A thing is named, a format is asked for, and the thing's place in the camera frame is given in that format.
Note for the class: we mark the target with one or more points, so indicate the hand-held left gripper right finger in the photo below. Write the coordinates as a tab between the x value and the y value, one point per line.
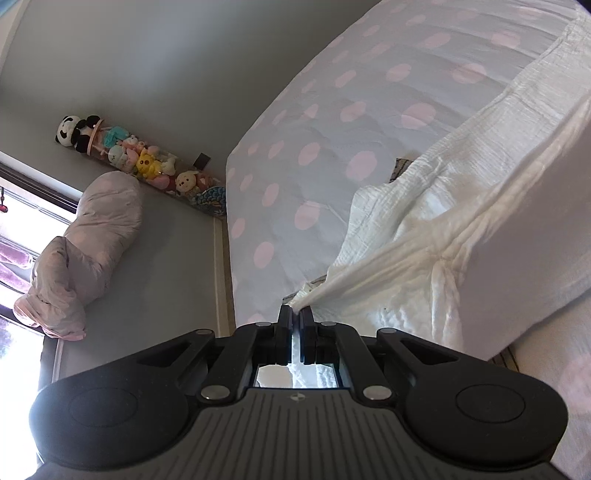
307	334

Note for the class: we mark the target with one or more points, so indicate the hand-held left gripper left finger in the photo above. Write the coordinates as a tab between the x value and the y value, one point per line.
284	332

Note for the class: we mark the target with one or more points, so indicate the white crinkled garment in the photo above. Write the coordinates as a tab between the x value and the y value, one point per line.
461	184

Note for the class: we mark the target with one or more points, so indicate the brown striped garment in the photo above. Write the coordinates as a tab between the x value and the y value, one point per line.
401	167

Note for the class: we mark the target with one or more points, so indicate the rolled pale pink duvet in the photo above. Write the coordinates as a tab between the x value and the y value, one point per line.
101	217

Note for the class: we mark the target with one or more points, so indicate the clear tube of plush toys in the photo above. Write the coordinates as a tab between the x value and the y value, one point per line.
147	164

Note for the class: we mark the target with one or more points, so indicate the pink polka dot bed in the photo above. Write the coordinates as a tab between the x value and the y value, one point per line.
369	69

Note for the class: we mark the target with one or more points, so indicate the purple hanging garment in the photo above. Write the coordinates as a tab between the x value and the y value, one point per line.
14	263

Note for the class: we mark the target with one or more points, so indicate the window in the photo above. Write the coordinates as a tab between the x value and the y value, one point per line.
27	221

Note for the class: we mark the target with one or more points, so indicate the panda plush toy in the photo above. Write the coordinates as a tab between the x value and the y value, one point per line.
69	129

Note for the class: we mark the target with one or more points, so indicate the dark wall outlet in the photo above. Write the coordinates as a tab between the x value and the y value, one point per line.
202	160

